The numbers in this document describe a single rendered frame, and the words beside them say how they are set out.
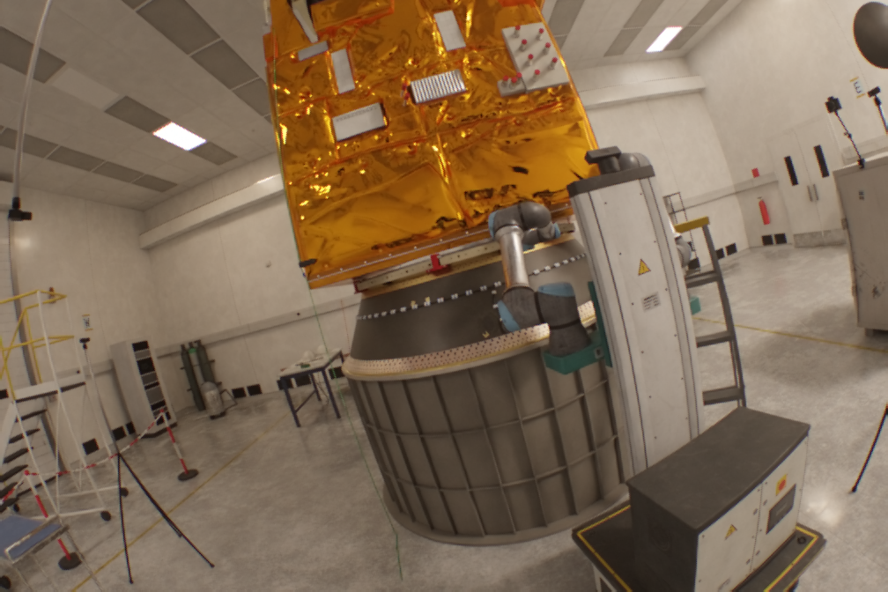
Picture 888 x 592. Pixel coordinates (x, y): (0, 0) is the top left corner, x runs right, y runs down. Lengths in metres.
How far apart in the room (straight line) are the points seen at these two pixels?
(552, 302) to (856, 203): 3.15
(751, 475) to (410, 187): 2.08
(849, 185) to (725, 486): 3.07
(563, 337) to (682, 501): 0.65
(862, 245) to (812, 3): 5.45
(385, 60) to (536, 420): 2.32
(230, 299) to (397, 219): 7.28
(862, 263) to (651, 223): 2.92
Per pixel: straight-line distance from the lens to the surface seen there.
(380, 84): 2.52
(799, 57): 8.72
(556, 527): 2.44
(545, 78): 2.50
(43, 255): 8.78
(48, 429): 8.03
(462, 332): 2.01
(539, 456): 2.21
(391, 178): 2.26
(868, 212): 3.83
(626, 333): 1.26
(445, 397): 2.07
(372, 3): 2.82
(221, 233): 9.34
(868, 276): 3.98
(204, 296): 9.60
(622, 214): 1.28
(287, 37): 3.05
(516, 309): 1.29
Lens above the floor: 1.62
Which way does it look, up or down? 2 degrees up
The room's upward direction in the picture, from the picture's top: 16 degrees counter-clockwise
